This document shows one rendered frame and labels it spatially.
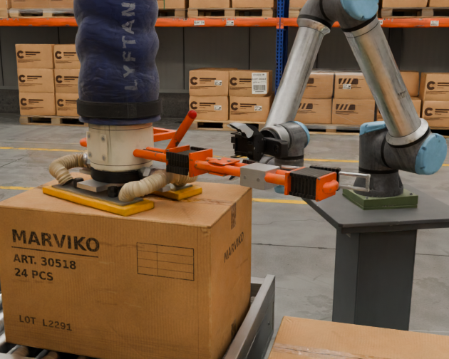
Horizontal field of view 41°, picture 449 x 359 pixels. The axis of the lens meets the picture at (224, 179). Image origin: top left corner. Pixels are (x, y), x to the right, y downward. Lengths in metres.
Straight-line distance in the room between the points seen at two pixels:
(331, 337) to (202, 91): 7.29
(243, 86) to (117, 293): 7.33
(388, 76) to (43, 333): 1.30
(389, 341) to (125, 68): 1.04
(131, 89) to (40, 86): 8.15
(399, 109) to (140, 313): 1.09
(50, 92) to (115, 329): 8.15
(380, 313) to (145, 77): 1.38
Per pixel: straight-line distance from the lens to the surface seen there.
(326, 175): 1.26
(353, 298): 2.41
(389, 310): 2.48
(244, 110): 8.78
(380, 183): 2.32
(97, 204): 1.55
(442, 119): 8.84
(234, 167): 1.37
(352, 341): 1.78
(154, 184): 1.49
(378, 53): 1.99
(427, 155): 2.16
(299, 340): 1.76
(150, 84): 1.57
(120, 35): 1.53
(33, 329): 1.75
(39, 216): 1.61
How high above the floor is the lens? 1.39
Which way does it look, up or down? 14 degrees down
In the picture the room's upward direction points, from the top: straight up
